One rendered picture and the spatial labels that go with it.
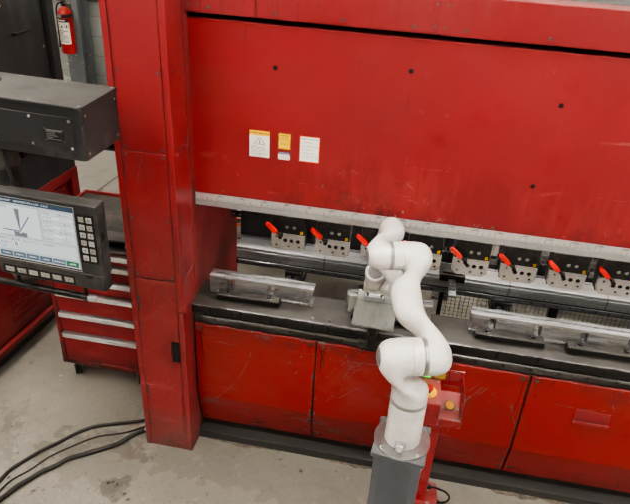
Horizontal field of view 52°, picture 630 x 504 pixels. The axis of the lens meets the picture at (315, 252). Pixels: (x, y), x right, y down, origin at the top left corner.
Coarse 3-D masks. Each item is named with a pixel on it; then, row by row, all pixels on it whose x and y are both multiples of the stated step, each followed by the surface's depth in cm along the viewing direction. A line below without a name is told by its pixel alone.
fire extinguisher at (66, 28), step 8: (64, 0) 683; (56, 8) 687; (64, 8) 683; (56, 16) 690; (64, 16) 683; (72, 16) 695; (64, 24) 687; (72, 24) 693; (64, 32) 691; (72, 32) 696; (64, 40) 696; (72, 40) 699; (64, 48) 700; (72, 48) 702
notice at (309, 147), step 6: (300, 138) 265; (306, 138) 265; (312, 138) 264; (318, 138) 264; (300, 144) 266; (306, 144) 266; (312, 144) 265; (318, 144) 265; (300, 150) 268; (306, 150) 267; (312, 150) 267; (318, 150) 266; (300, 156) 269; (306, 156) 269; (312, 156) 268; (318, 156) 268; (312, 162) 269; (318, 162) 269
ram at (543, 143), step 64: (192, 64) 258; (256, 64) 253; (320, 64) 249; (384, 64) 244; (448, 64) 240; (512, 64) 236; (576, 64) 232; (192, 128) 272; (256, 128) 266; (320, 128) 261; (384, 128) 257; (448, 128) 252; (512, 128) 247; (576, 128) 243; (256, 192) 281; (320, 192) 276; (384, 192) 270; (448, 192) 265; (512, 192) 260; (576, 192) 255
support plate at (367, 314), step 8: (360, 296) 295; (384, 296) 296; (360, 304) 289; (368, 304) 290; (376, 304) 290; (384, 304) 290; (360, 312) 284; (368, 312) 284; (376, 312) 285; (384, 312) 285; (392, 312) 285; (352, 320) 279; (360, 320) 279; (368, 320) 279; (376, 320) 280; (384, 320) 280; (392, 320) 280; (376, 328) 276; (384, 328) 275; (392, 328) 275
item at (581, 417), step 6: (576, 414) 295; (582, 414) 294; (588, 414) 294; (594, 414) 293; (600, 414) 292; (606, 414) 292; (576, 420) 297; (582, 420) 296; (588, 420) 295; (594, 420) 295; (600, 420) 294; (606, 420) 293; (594, 426) 294; (600, 426) 294; (606, 426) 293
